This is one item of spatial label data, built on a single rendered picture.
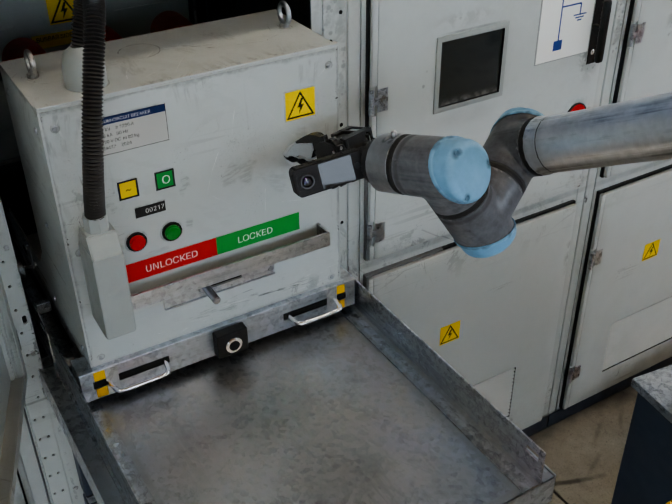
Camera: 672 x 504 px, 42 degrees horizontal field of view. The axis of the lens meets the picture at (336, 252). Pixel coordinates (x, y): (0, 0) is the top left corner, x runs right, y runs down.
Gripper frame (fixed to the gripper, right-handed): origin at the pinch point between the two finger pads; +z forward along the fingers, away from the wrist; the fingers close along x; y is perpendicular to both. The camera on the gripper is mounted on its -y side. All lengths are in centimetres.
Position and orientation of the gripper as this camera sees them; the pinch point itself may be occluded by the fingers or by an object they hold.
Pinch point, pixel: (286, 157)
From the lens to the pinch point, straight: 147.1
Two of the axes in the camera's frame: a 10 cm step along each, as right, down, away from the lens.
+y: 6.9, -4.0, 6.0
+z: -7.0, -1.5, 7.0
